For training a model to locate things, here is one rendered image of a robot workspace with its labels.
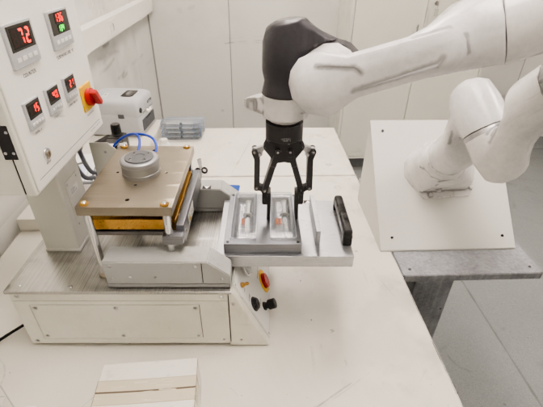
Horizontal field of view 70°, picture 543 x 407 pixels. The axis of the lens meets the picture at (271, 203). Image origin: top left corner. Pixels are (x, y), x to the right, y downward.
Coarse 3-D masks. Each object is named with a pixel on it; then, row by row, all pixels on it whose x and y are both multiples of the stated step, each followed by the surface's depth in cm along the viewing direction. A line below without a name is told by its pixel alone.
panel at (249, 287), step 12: (240, 276) 88; (252, 276) 95; (240, 288) 85; (252, 288) 92; (264, 288) 100; (252, 300) 88; (264, 300) 97; (252, 312) 87; (264, 312) 94; (264, 324) 91
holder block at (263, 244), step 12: (264, 204) 95; (228, 216) 90; (264, 216) 91; (228, 228) 87; (264, 228) 87; (228, 240) 83; (264, 240) 83; (300, 240) 84; (228, 252) 84; (240, 252) 84; (252, 252) 84; (264, 252) 84; (276, 252) 84; (288, 252) 84; (300, 252) 84
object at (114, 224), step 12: (180, 204) 83; (96, 216) 79; (108, 216) 79; (120, 216) 79; (132, 216) 79; (144, 216) 79; (156, 216) 79; (96, 228) 79; (108, 228) 79; (120, 228) 79; (132, 228) 79; (144, 228) 79; (156, 228) 79
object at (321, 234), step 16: (224, 208) 98; (304, 208) 98; (320, 208) 98; (224, 224) 92; (304, 224) 92; (320, 224) 93; (336, 224) 93; (304, 240) 88; (320, 240) 88; (336, 240) 88; (240, 256) 83; (256, 256) 83; (272, 256) 83; (288, 256) 83; (304, 256) 83; (320, 256) 83; (336, 256) 83; (352, 256) 83
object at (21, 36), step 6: (24, 24) 63; (12, 30) 60; (18, 30) 61; (24, 30) 63; (12, 36) 60; (18, 36) 61; (24, 36) 63; (30, 36) 64; (18, 42) 61; (24, 42) 63; (30, 42) 64; (18, 48) 61
